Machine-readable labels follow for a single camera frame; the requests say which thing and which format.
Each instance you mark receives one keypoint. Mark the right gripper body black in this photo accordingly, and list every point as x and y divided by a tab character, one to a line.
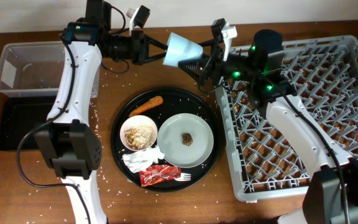
220	68

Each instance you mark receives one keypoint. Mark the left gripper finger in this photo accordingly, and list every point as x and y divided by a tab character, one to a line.
150	40
148	59

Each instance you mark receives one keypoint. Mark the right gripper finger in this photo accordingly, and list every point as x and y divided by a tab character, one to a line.
207	43
196	69

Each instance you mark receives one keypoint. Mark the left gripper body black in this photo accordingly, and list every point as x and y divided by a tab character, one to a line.
128	48

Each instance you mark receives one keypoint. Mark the light blue plastic cup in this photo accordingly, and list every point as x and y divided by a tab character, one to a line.
179	49

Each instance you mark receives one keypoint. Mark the orange carrot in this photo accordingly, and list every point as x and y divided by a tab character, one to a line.
153	102

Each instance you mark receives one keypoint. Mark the brown food lump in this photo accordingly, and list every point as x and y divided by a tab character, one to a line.
187	139

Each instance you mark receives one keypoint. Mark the grey plate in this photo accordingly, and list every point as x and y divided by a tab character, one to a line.
169	140

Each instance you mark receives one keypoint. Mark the pink bowl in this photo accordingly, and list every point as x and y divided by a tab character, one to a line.
136	121

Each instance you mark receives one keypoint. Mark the oats and nuts food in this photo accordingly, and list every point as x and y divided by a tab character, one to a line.
140	137

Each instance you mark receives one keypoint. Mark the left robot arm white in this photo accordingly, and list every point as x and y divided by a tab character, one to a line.
78	174

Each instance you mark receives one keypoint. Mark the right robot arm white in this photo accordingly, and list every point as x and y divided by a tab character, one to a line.
332	195

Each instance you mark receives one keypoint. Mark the grey dishwasher rack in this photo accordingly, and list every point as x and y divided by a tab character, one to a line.
262	163

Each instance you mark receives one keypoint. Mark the round black tray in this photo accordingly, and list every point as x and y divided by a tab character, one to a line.
175	101

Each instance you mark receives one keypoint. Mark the crumpled white tissue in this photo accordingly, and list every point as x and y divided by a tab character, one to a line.
140	160

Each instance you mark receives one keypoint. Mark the white plastic fork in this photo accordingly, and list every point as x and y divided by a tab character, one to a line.
183	177

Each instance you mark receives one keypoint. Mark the clear plastic bin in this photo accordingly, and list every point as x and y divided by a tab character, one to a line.
36	69

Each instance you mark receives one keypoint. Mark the red snack wrapper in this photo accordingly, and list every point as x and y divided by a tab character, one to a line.
158	173

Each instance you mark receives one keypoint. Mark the black rectangular tray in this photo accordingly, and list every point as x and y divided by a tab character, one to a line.
24	122

